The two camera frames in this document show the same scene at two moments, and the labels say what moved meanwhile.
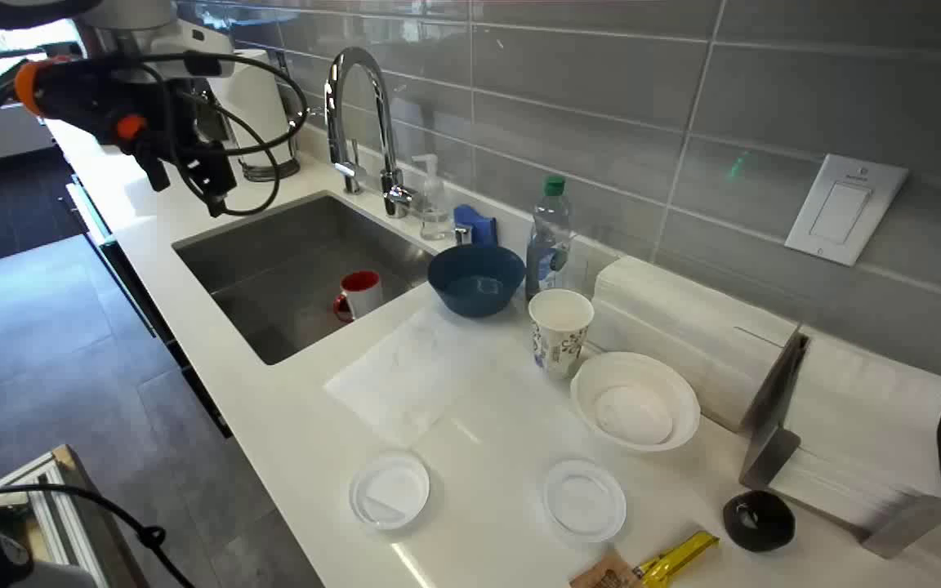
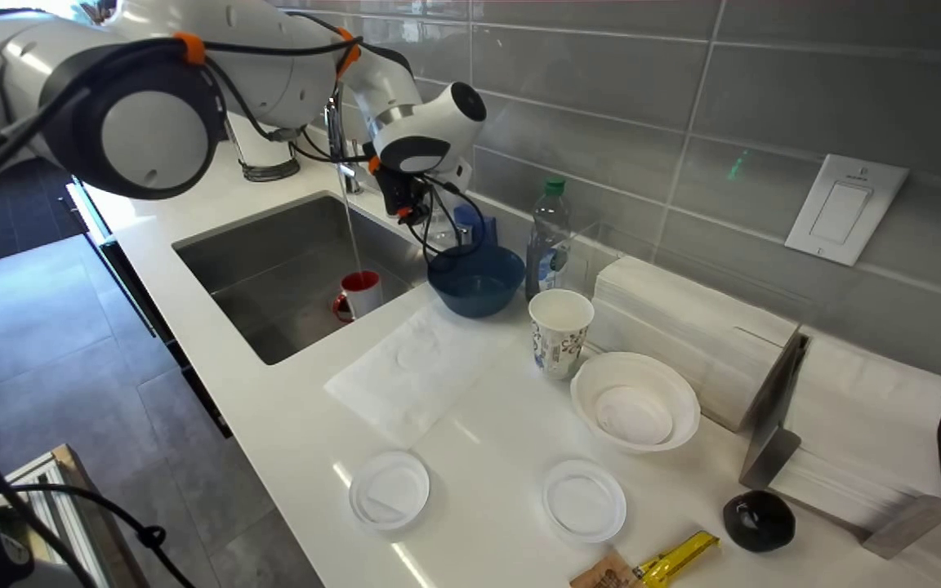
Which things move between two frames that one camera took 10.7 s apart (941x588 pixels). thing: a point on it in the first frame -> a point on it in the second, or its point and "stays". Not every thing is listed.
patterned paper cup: [558, 329] stays
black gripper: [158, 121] -> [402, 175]
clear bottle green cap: [550, 235] stays
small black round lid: [758, 520] stays
